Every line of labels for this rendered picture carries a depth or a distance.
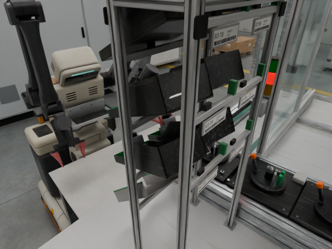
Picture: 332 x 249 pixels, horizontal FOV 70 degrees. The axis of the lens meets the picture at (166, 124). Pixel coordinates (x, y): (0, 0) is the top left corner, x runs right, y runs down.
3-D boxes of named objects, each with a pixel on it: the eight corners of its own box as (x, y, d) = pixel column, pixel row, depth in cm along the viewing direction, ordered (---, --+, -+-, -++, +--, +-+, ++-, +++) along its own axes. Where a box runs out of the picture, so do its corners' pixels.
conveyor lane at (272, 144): (177, 175, 117) (177, 159, 111) (250, 113, 171) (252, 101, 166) (229, 205, 101) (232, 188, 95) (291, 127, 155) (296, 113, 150)
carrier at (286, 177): (226, 186, 98) (229, 163, 91) (250, 158, 113) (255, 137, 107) (286, 220, 84) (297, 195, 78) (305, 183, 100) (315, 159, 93)
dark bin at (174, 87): (109, 118, 67) (101, 92, 65) (147, 104, 74) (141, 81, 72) (166, 115, 44) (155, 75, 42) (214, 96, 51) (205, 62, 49)
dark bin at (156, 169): (115, 162, 75) (108, 140, 74) (149, 146, 82) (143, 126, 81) (166, 179, 52) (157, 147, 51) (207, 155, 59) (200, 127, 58)
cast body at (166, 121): (160, 135, 87) (155, 117, 85) (169, 131, 89) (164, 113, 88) (175, 136, 80) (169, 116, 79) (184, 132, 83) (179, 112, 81)
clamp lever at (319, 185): (318, 201, 85) (315, 184, 83) (319, 198, 87) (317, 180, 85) (330, 204, 83) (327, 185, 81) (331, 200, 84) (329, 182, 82)
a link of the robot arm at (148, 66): (145, 85, 101) (127, 76, 97) (160, 63, 95) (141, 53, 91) (148, 101, 92) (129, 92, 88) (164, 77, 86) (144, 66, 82)
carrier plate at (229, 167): (177, 160, 112) (177, 157, 111) (205, 139, 128) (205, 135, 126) (222, 185, 99) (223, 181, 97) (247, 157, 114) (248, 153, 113)
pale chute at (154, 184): (118, 202, 86) (113, 191, 87) (147, 186, 93) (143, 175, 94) (147, 197, 63) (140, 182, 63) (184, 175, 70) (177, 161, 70)
